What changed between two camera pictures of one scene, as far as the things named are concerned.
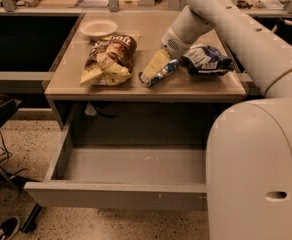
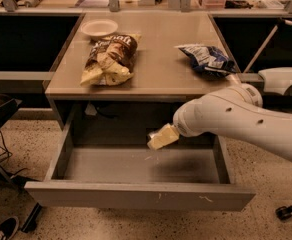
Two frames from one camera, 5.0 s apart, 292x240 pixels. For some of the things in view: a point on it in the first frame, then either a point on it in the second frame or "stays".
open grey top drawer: x=122 y=177 stays
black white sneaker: x=6 y=230 stays
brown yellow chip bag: x=110 y=60 stays
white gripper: x=172 y=45 -> x=182 y=123
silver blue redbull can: x=148 y=82 -> x=151 y=135
